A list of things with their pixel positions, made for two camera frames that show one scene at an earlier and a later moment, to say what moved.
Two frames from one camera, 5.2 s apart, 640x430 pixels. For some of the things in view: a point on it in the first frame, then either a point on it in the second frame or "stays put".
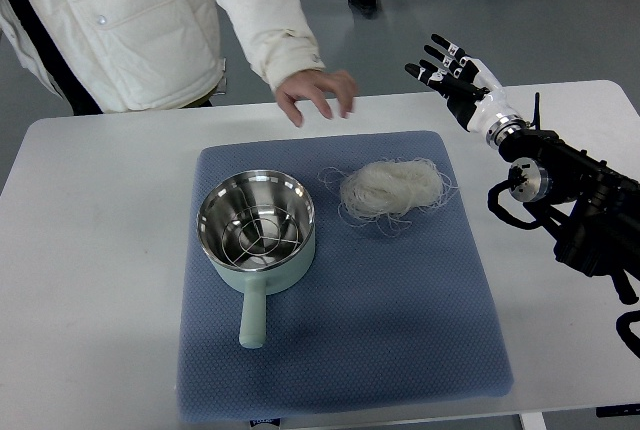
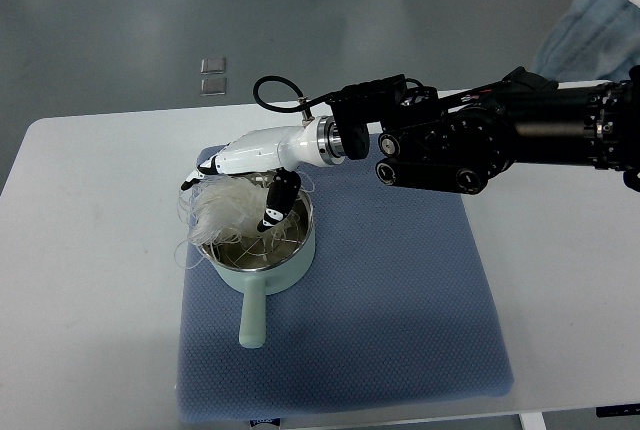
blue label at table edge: [274, 421] stays put
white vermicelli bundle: [387, 191] -> [224, 209]
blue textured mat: [395, 309] stays put
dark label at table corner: [617, 410] stays put
